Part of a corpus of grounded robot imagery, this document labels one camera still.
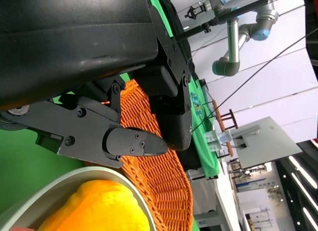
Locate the green printed t-shirt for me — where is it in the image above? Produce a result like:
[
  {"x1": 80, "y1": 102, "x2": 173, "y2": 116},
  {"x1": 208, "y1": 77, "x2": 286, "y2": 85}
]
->
[{"x1": 188, "y1": 78, "x2": 220, "y2": 180}]

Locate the orange wicker basket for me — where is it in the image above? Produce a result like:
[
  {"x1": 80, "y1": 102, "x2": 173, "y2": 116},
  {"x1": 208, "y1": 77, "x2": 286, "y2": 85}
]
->
[{"x1": 84, "y1": 78, "x2": 194, "y2": 231}]

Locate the black boom pole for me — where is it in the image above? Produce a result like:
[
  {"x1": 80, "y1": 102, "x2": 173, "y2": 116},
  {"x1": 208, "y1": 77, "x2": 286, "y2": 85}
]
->
[{"x1": 173, "y1": 0, "x2": 303, "y2": 41}]

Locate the grey-green bowl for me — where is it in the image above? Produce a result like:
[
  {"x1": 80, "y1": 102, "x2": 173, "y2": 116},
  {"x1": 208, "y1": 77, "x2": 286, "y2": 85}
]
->
[{"x1": 0, "y1": 166, "x2": 157, "y2": 231}]

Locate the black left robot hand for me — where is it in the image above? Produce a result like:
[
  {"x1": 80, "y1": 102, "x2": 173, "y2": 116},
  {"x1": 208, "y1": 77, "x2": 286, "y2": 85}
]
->
[{"x1": 0, "y1": 0, "x2": 193, "y2": 169}]

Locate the green tablecloth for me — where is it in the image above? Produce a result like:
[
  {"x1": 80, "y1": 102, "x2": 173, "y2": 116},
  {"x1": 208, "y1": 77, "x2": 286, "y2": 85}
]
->
[{"x1": 0, "y1": 0, "x2": 202, "y2": 231}]

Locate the grey flat panel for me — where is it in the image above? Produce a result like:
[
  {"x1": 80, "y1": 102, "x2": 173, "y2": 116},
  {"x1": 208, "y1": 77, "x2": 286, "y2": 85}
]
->
[{"x1": 231, "y1": 116, "x2": 303, "y2": 170}]

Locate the orange bagel bread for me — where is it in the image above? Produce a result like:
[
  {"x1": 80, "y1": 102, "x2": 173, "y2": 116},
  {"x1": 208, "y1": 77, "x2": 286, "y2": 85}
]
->
[{"x1": 38, "y1": 180, "x2": 150, "y2": 231}]

